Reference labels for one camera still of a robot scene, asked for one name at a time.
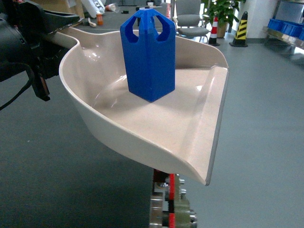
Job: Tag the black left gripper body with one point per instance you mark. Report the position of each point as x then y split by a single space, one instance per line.
23 47

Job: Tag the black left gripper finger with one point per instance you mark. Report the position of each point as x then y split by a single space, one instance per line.
54 21

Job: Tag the blue plastic block part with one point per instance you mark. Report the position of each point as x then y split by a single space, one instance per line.
148 41

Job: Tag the beige plastic dustpan tray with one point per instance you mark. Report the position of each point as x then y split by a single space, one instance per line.
177 133

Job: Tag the steel roller shelf rack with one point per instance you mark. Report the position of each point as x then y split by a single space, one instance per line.
285 29

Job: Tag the large cardboard box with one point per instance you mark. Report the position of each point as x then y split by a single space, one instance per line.
66 6

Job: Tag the orange can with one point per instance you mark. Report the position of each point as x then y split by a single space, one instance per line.
99 19

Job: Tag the white paper cup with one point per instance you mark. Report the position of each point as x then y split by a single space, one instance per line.
150 4

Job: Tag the grey office chair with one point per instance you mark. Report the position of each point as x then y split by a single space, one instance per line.
188 21

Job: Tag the red white traffic cone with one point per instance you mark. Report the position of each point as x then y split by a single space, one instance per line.
213 35

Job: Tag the green potted plant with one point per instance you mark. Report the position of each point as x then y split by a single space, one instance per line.
225 11

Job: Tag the yellow black striped bollard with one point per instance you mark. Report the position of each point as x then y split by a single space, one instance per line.
241 34

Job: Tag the wooden handled brush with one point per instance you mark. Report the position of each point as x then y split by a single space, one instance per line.
88 22

